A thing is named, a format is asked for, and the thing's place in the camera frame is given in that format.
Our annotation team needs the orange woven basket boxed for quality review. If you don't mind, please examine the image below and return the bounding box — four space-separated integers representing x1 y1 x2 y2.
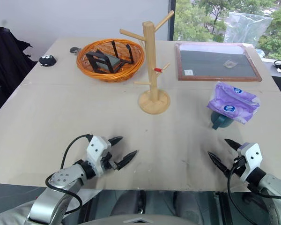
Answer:
76 38 146 83

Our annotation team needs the wood-framed blackboard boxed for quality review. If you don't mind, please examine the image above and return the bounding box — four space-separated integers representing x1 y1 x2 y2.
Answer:
175 42 263 83

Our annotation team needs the dark teal cup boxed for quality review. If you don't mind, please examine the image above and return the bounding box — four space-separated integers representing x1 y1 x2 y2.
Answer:
209 111 235 130

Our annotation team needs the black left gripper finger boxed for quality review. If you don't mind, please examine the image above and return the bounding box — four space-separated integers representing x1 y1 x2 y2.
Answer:
114 150 139 170
107 136 124 147

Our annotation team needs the purple tissue pack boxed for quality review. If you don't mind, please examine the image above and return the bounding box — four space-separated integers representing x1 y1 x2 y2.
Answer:
206 81 261 125

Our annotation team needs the black jacket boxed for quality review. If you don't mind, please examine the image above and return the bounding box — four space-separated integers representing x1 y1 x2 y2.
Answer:
0 26 38 116

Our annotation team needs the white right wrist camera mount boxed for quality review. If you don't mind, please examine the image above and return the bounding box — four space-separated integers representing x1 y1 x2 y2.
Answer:
236 142 263 182

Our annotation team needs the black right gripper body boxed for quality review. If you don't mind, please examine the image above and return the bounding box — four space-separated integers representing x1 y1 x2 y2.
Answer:
229 155 246 180

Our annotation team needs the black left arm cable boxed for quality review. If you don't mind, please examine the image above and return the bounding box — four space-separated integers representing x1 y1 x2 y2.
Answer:
45 134 94 214

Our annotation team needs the clear plastic bag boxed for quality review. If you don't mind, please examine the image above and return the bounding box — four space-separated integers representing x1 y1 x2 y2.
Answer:
224 11 274 48

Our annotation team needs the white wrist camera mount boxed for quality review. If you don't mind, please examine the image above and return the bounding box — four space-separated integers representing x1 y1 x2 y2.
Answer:
236 142 263 182
86 135 112 176

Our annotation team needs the black round dotted object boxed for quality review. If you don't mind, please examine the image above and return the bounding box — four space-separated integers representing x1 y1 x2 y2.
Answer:
38 54 57 68

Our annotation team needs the small grey tape roll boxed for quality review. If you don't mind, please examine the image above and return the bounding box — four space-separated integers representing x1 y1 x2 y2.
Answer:
69 46 83 56

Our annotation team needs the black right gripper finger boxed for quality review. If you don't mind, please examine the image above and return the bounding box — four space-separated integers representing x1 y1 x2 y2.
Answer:
207 151 233 177
224 138 243 153

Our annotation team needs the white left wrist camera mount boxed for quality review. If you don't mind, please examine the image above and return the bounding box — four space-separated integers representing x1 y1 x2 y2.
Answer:
86 135 112 176

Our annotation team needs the dark window frame post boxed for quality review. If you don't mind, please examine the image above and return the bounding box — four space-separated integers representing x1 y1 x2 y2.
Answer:
167 0 177 41

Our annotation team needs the grey robot torso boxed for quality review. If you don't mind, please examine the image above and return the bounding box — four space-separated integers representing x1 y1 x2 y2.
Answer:
83 211 194 225

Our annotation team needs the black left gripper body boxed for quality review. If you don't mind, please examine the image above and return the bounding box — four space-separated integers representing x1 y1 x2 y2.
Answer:
99 146 119 175

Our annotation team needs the wooden mug tree stand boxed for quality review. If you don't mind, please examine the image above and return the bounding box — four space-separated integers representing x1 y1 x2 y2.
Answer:
119 10 175 115

